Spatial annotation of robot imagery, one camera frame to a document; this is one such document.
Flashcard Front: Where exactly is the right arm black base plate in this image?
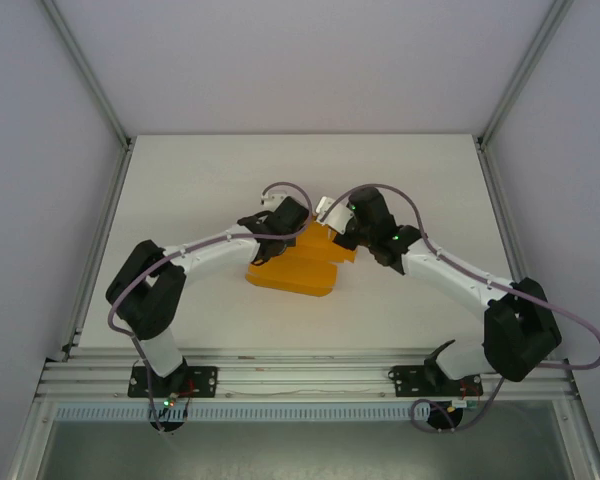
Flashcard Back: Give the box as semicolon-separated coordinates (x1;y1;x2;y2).
386;364;484;399

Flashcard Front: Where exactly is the aluminium table side rail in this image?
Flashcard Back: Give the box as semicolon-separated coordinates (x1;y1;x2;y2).
59;142;135;362
476;139;574;362

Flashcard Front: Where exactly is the black round cable grommet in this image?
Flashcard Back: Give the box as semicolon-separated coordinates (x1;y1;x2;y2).
425;399;464;433
149;417;186;434

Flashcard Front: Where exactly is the grey metal sheet panel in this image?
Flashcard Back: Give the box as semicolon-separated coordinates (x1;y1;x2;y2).
7;399;600;480

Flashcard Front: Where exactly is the slotted grey cable duct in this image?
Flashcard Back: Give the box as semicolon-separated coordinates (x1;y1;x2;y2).
53;404;454;422

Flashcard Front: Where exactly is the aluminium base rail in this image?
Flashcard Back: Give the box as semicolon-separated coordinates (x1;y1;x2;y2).
33;348;580;401

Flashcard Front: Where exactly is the aluminium frame post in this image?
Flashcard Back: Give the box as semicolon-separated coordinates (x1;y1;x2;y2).
39;0;134;151
475;0;576;150

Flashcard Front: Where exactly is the orange cardboard box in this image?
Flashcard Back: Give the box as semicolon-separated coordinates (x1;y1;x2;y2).
244;219;358;300

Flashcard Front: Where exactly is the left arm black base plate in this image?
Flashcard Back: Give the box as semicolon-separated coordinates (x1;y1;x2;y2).
126;365;219;399

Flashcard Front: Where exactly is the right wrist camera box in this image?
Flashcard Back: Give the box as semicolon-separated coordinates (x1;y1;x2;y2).
315;195;355;234

